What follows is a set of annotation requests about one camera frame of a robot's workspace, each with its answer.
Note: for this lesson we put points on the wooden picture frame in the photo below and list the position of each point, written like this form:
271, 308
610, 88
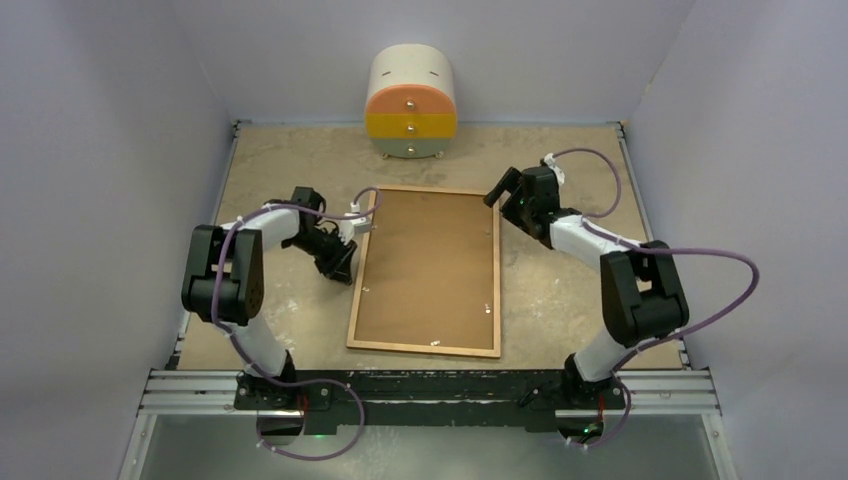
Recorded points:
493, 298

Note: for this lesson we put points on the aluminium rail frame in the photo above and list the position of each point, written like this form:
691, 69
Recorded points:
545, 305

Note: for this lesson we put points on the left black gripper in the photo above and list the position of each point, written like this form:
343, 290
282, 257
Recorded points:
338, 265

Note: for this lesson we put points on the round drawer cabinet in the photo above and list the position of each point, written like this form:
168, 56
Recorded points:
411, 110

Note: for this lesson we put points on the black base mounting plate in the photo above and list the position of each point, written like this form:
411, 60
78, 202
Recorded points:
538, 401

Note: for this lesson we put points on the brown backing board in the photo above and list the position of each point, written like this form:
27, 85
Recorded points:
430, 272

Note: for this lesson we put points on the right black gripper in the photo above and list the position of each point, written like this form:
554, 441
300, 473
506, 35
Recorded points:
510, 182

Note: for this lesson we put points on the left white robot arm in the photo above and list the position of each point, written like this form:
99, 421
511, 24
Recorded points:
224, 280

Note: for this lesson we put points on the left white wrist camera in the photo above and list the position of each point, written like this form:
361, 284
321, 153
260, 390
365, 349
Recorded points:
353, 223

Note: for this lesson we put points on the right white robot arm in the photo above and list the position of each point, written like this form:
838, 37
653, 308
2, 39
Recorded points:
642, 297

